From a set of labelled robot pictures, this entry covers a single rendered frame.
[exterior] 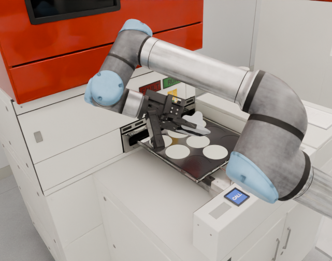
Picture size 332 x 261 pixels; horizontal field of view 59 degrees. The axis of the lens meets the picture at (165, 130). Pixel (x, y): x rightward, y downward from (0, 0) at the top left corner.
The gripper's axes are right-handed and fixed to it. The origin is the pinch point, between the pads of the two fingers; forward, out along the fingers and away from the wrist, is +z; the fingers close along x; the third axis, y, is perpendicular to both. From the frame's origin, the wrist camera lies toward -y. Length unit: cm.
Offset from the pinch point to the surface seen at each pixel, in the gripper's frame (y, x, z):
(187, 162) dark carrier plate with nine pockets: -2.9, 29.5, 5.4
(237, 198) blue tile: -14.7, 3.3, 15.7
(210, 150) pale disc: 5.4, 32.1, 14.5
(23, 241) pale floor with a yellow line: -61, 145, -59
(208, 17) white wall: 209, 202, 39
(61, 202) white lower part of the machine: -29, 50, -36
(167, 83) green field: 32, 40, -9
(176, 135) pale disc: 10.8, 44.2, 1.7
